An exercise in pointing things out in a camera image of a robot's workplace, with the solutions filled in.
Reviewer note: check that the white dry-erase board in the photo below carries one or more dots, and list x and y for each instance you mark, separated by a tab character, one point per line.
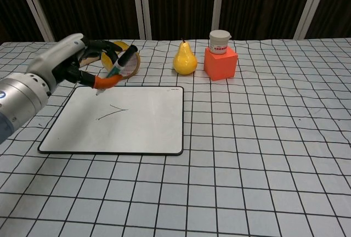
123	121

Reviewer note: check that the orange cube block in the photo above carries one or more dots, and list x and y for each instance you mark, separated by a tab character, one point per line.
220	65

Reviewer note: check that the yellow packing tape roll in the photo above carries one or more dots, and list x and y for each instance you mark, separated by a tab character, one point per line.
129	65

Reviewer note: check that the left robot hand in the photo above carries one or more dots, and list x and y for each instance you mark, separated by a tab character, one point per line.
60	58

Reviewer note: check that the yellow pear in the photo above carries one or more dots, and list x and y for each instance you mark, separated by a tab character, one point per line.
185	61

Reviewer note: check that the white partition frame post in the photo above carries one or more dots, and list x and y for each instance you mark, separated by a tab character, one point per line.
217	1
35	6
308	6
142	6

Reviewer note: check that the mayonnaise squeeze bottle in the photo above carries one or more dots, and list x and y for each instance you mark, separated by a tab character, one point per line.
87	61

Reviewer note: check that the small white jar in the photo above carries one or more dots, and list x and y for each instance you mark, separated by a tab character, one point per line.
218	42

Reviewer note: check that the green and white whiteboard marker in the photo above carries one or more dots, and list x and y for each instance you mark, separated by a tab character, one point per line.
119	65

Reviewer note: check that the white checkered tablecloth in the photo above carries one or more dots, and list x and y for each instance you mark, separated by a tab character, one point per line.
219	152

